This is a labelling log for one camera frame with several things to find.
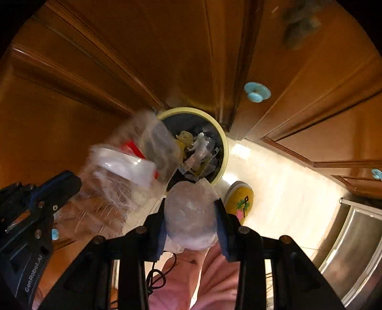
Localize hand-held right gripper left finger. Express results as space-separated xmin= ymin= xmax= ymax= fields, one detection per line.
xmin=39 ymin=197 xmax=168 ymax=310

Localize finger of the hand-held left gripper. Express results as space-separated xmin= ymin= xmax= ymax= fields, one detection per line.
xmin=9 ymin=170 xmax=82 ymax=239
xmin=0 ymin=182 xmax=33 ymax=227

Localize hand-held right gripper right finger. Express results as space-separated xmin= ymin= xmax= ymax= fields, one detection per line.
xmin=213 ymin=198 xmax=347 ymax=310

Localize white plastic bag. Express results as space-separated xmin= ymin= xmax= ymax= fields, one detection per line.
xmin=164 ymin=178 xmax=220 ymax=251

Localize clear crinkled plastic bag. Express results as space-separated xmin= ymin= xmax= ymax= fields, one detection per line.
xmin=55 ymin=110 xmax=183 ymax=239

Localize round yellow-rimmed trash bin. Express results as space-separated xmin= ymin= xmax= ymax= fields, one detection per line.
xmin=156 ymin=107 xmax=229 ymax=187

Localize yellow embroidered right slipper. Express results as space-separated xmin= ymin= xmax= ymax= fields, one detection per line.
xmin=224 ymin=180 xmax=255 ymax=226

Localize pink pants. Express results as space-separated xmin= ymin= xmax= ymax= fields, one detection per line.
xmin=148 ymin=244 xmax=244 ymax=310

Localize wooden wardrobe panel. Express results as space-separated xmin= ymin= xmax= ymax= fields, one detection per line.
xmin=0 ymin=15 xmax=168 ymax=299

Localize clear plastic film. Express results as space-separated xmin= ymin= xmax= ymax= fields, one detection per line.
xmin=183 ymin=131 xmax=221 ymax=173

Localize yellow crumpled wrapper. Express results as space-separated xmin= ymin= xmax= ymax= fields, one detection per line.
xmin=175 ymin=130 xmax=194 ymax=155

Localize stainless steel appliance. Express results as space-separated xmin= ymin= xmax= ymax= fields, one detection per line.
xmin=310 ymin=197 xmax=382 ymax=307

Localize wooden cabinet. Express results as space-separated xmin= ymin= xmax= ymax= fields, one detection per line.
xmin=230 ymin=0 xmax=382 ymax=200

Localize wooden door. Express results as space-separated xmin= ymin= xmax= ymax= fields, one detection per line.
xmin=39 ymin=0 xmax=265 ymax=133

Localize black cable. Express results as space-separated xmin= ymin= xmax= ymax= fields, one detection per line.
xmin=146 ymin=252 xmax=178 ymax=299

